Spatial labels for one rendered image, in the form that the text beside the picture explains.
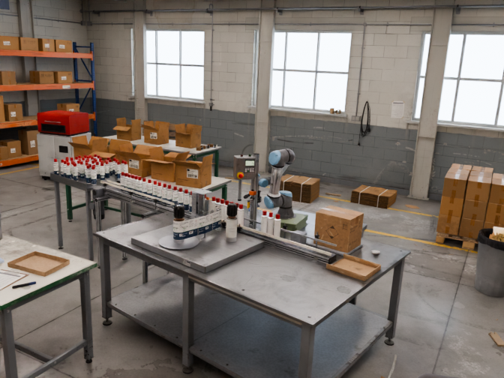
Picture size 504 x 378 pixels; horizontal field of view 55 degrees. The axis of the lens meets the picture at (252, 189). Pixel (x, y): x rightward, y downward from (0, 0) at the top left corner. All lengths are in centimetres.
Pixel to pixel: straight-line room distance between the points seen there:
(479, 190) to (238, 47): 566
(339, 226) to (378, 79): 560
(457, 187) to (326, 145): 344
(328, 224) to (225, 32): 710
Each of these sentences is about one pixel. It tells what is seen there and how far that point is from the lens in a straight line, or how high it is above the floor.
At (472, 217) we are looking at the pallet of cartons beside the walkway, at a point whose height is 43.
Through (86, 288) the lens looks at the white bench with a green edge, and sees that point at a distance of 372.
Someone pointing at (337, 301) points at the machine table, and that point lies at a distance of 309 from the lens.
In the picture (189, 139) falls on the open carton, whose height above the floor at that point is 94.
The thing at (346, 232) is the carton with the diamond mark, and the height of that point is 102.
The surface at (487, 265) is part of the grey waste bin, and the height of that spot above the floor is 33.
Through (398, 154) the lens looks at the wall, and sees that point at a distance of 908.
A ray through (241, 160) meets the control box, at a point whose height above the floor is 145.
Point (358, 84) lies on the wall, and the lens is 916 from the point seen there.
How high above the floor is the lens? 224
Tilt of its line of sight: 15 degrees down
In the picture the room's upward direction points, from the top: 2 degrees clockwise
